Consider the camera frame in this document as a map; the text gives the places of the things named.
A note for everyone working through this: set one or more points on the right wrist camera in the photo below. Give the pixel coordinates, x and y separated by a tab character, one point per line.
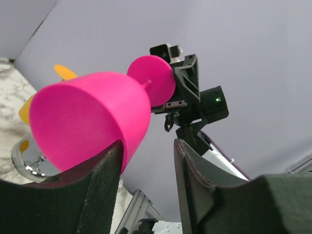
167	52

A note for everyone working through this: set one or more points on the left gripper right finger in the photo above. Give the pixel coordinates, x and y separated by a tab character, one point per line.
213	201

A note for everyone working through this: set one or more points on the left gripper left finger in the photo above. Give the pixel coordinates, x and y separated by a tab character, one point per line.
80	200

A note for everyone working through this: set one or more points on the pink wine glass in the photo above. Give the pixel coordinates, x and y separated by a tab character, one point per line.
74	120

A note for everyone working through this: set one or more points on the chrome wine glass rack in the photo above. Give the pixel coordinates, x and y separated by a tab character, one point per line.
30	162

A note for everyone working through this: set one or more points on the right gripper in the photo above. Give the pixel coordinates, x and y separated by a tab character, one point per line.
188	103

